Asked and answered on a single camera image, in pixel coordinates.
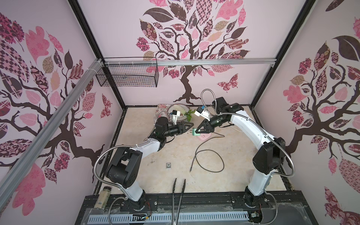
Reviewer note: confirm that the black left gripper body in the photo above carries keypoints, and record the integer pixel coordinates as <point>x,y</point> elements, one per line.
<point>173,130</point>

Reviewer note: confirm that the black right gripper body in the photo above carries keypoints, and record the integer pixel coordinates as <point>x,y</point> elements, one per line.
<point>210,124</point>

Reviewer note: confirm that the green usb charger plug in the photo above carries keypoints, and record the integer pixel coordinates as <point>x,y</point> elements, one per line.
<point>194,133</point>

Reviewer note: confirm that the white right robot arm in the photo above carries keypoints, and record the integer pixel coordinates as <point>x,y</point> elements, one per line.
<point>270,150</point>

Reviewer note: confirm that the pink power strip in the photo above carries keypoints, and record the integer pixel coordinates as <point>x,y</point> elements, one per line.
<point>204,137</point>

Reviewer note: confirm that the toy bok choy vegetable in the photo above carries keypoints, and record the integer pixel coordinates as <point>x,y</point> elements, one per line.
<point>189,114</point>

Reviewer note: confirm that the floral ceramic plate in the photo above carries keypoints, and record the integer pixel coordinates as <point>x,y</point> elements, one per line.
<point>179,107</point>

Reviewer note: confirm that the floral rectangular tray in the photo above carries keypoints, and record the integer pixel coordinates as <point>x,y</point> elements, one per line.
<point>163,110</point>

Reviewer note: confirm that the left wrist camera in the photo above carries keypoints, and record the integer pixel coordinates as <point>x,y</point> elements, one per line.
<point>175,115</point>

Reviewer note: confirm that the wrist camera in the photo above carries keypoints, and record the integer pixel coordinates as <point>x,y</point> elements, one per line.
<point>175,115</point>
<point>201,111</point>

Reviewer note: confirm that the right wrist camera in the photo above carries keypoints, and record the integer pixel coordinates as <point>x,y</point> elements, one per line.
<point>201,111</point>

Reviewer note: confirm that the black wire basket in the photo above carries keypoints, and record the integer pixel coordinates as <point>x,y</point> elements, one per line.
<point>129,72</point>

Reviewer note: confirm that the white slotted cable duct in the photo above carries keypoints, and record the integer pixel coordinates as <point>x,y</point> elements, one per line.
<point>166,218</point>

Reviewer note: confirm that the aluminium crossbar rail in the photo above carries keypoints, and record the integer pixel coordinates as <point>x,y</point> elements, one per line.
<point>245,61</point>

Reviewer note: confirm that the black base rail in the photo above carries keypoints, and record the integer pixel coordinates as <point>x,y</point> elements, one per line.
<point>233,199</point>

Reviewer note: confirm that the aluminium side rail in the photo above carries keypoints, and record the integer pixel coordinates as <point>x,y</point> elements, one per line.
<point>13,178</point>

